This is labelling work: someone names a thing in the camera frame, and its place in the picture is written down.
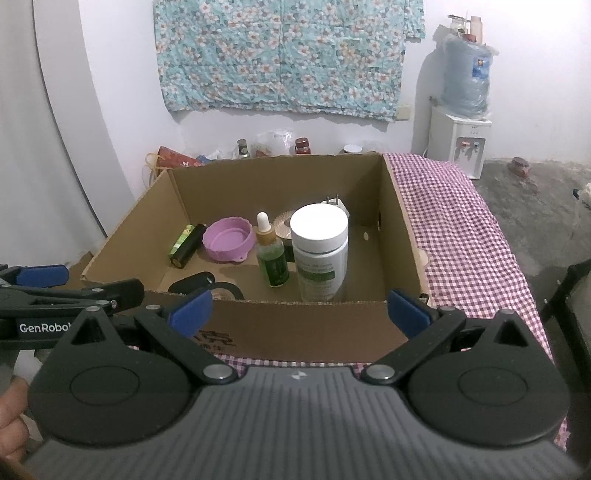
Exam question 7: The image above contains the black tape roll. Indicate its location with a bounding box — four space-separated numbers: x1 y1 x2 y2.
210 281 246 301

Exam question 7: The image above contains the black jar with gold lid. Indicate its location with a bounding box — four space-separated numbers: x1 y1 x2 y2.
272 210 297 264

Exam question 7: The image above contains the purple checked cloth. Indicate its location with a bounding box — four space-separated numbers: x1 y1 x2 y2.
124 152 568 452

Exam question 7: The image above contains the purple silicone bowl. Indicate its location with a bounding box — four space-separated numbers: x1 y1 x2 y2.
202 216 256 265

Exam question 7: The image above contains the green cylindrical battery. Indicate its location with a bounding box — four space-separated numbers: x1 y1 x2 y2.
168 224 195 259

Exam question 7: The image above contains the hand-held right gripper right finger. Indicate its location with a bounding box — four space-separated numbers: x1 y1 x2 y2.
360 290 539 386

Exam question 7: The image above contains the white water dispenser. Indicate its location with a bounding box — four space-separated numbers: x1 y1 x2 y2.
428 106 493 180

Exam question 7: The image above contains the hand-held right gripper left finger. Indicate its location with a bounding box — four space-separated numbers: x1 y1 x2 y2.
48 288 239 386

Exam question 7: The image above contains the clear plastic bag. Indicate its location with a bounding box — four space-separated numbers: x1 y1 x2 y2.
253 128 296 158

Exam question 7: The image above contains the red gift bag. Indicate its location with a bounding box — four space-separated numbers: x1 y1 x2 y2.
156 146 200 171

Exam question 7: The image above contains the white capped bottle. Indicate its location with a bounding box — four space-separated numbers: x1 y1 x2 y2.
290 204 350 304

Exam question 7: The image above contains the green dropper bottle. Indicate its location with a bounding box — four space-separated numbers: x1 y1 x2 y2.
255 212 291 288

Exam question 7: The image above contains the black cylindrical battery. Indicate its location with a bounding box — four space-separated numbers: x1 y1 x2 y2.
171 224 209 270

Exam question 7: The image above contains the floral wall cloth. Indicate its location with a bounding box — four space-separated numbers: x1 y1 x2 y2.
152 0 426 122

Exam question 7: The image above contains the person's left hand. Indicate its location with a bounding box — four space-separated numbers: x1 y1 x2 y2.
0 379 30 465

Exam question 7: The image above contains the black chair frame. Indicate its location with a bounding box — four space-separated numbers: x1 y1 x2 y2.
539 259 591 326

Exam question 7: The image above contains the blue water jug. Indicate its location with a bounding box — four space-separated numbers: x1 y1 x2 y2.
438 34 500 119

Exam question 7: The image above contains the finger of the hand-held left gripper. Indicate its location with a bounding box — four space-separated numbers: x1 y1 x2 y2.
0 264 70 289
0 278 145 320

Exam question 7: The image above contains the white charger plug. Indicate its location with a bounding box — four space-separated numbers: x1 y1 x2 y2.
321 194 351 228

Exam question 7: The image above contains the brown cardboard box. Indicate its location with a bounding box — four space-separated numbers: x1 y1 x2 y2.
81 154 431 363

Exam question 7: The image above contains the black key fob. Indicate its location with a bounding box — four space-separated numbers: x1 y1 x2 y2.
167 272 217 295

